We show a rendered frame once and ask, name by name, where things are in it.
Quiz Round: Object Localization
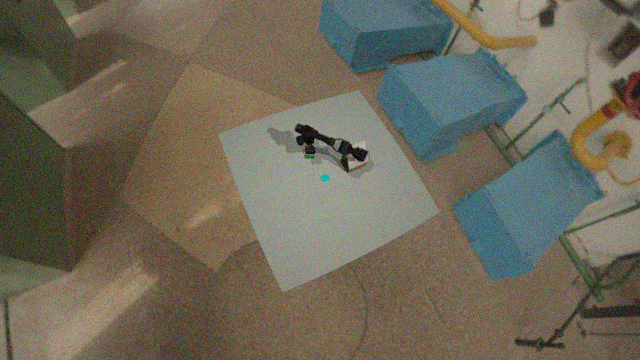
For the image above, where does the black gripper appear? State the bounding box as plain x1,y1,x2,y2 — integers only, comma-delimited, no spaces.
305,138,315,154

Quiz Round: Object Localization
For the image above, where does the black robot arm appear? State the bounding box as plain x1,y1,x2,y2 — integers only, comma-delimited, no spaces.
294,123,367,162

